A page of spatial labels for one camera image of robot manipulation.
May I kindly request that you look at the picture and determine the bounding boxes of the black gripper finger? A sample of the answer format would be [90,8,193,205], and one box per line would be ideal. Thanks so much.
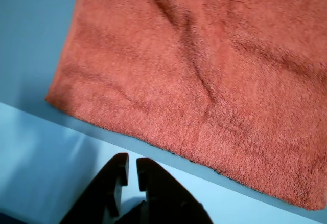
[120,157,213,224]
[61,153,130,224]

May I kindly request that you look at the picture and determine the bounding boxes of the orange terry towel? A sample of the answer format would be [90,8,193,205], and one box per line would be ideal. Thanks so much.
[44,0,327,212]

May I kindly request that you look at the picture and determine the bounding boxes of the grey table mat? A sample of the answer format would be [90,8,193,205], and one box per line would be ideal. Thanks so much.
[0,0,327,222]

